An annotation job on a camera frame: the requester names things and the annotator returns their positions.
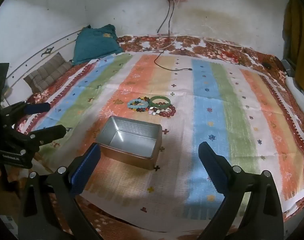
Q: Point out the black wall bracket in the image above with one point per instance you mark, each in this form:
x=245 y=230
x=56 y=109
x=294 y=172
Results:
x=47 y=51

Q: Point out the teal cloth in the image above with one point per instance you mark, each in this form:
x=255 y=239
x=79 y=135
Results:
x=96 y=42

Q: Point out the white power strip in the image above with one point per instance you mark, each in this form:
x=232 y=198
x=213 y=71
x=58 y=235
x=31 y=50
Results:
x=299 y=97

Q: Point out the green jade bangle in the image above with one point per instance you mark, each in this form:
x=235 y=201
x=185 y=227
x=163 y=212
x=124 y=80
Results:
x=153 y=100

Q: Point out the yellow garment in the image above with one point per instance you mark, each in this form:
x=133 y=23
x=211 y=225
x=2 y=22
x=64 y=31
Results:
x=297 y=30

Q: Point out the red floral blanket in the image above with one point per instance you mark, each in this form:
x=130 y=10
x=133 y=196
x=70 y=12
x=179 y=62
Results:
x=192 y=43

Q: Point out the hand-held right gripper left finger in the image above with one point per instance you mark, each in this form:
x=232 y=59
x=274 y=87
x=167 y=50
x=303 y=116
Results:
x=85 y=167

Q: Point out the small black object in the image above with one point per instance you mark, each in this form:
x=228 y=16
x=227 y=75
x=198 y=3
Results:
x=267 y=65

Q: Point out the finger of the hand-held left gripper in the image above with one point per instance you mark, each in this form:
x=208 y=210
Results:
x=49 y=132
x=36 y=107

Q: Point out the brown plaid pillow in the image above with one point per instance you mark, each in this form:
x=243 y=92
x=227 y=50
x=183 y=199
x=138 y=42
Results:
x=46 y=72

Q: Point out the striped patterned cloth mat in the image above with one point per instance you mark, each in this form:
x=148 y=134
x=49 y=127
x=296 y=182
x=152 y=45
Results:
x=217 y=105

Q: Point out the silver metal tin box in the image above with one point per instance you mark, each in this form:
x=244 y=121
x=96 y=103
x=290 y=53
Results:
x=131 y=130

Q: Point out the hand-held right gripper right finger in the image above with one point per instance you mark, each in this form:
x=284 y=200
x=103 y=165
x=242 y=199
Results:
x=212 y=165

